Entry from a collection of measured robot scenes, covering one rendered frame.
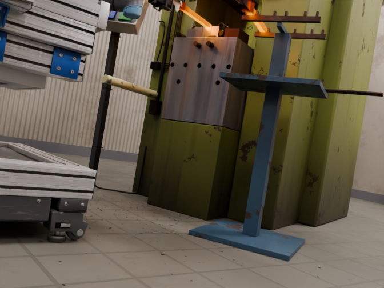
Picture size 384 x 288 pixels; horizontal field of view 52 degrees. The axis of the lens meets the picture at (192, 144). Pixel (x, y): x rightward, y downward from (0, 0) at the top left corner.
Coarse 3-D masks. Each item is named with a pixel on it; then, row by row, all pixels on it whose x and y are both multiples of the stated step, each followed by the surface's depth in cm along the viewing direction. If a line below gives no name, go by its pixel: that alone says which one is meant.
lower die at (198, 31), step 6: (192, 30) 216; (198, 30) 214; (204, 30) 212; (210, 30) 210; (216, 30) 208; (186, 36) 218; (192, 36) 216; (198, 36) 214; (204, 36) 212; (216, 36) 208
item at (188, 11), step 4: (184, 4) 188; (180, 8) 189; (184, 8) 188; (188, 8) 193; (184, 12) 194; (188, 12) 193; (192, 12) 196; (192, 16) 198; (196, 16) 199; (200, 16) 202; (196, 20) 203; (200, 20) 203; (204, 20) 206; (204, 24) 207; (208, 24) 210
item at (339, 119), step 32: (352, 0) 230; (352, 32) 239; (352, 64) 251; (352, 96) 264; (320, 128) 233; (352, 128) 278; (320, 160) 231; (352, 160) 294; (320, 192) 230; (320, 224) 238
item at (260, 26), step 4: (244, 0) 150; (248, 0) 155; (240, 4) 150; (244, 4) 149; (248, 4) 155; (252, 4) 156; (244, 8) 153; (248, 8) 156; (252, 8) 156; (248, 12) 160; (252, 12) 159; (256, 24) 173; (260, 24) 172; (264, 24) 178; (260, 28) 178; (264, 28) 178
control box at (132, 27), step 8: (144, 0) 228; (144, 8) 229; (144, 16) 231; (112, 24) 222; (120, 24) 220; (128, 24) 219; (136, 24) 219; (120, 32) 226; (128, 32) 224; (136, 32) 223
